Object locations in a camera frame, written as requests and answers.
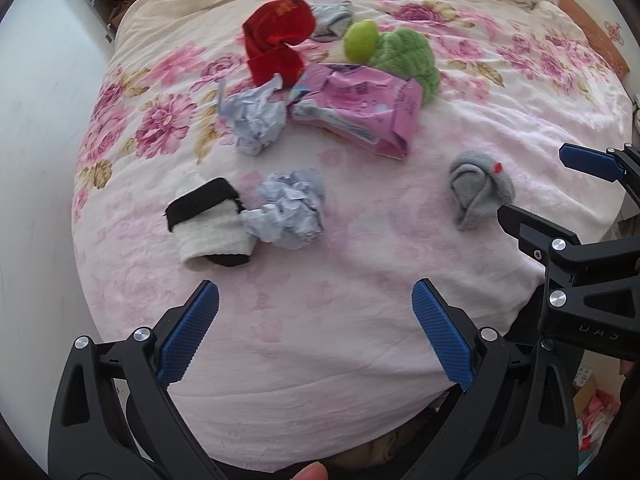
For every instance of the green apple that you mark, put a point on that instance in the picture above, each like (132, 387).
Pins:
(361, 42)

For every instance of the green fuzzy sock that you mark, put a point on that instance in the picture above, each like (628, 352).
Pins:
(407, 57)

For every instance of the brown wooden headboard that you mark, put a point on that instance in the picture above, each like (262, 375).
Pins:
(595, 25)

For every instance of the grey sock red mark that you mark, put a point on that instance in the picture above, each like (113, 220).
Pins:
(477, 190)

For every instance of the pink floral blanket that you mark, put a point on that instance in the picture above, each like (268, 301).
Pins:
(350, 310)

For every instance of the pink wipes packet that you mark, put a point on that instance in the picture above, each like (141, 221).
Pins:
(355, 105)

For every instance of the light grey sock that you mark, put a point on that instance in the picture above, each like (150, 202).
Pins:
(332, 17)

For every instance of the white paper ball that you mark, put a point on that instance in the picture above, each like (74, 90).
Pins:
(252, 117)
(287, 210)

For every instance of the white and black sock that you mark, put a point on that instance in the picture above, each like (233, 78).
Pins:
(210, 230)

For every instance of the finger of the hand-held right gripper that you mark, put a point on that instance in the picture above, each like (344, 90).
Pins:
(587, 160)
(540, 232)

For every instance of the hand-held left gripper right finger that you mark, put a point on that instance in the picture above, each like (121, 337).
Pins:
(442, 335)

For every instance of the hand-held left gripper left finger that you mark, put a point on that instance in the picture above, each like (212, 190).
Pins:
(190, 332)

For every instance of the person's left hand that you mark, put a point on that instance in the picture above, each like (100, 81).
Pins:
(309, 472)

